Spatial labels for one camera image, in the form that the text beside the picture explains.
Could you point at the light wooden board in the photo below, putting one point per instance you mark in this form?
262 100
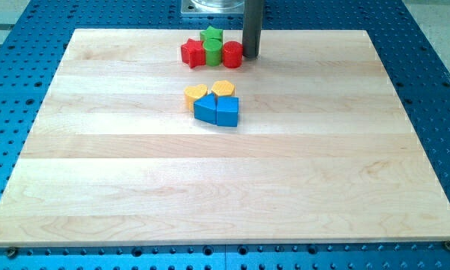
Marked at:
323 151

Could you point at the blue wedge block right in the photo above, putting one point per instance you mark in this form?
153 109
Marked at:
227 111

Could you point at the blue wedge block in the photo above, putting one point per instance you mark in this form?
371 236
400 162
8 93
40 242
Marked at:
205 109
227 111

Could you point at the blue wedge block left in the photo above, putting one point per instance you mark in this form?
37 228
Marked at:
205 109

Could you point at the yellow pentagon block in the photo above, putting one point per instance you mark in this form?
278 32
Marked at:
223 88

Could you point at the yellow heart block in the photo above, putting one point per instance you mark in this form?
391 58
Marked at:
193 93

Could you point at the red cylinder block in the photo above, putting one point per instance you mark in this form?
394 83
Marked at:
232 54

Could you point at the green cylinder block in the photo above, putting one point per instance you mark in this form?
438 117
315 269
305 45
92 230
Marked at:
213 52

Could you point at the red star block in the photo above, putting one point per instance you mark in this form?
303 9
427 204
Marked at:
193 53

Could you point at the green star block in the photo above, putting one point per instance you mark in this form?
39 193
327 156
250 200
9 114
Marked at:
211 33

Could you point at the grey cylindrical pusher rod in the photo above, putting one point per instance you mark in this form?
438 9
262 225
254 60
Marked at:
252 27

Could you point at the brass screw left corner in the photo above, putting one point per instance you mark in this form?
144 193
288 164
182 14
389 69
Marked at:
11 252

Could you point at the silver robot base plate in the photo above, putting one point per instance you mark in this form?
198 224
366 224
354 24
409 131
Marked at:
199 7

